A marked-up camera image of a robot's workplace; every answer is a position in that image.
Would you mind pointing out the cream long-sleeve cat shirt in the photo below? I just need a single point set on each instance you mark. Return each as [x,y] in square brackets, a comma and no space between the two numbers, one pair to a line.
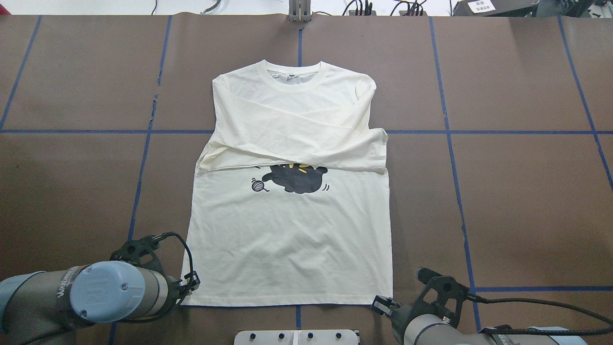
[291,195]

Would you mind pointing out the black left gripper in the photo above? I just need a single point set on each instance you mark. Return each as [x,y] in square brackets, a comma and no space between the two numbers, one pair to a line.
[190,281]

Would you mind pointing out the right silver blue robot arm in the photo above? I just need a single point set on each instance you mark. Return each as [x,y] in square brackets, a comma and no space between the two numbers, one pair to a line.
[413,327]

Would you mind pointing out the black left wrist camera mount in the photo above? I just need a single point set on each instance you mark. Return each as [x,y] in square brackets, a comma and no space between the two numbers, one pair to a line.
[141,253]

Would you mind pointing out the grey aluminium frame post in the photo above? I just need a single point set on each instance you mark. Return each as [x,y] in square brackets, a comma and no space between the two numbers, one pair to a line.
[299,11]

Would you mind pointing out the white pedestal base plate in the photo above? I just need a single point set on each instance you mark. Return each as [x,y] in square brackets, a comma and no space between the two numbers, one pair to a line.
[298,337]

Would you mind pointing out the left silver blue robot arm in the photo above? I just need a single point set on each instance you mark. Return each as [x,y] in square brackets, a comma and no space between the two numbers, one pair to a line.
[48,308]

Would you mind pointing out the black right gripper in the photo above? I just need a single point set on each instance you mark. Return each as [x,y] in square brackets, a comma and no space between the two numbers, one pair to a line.
[397,312]

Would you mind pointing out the black box with label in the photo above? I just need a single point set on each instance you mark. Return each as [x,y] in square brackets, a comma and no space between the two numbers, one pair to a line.
[495,8]

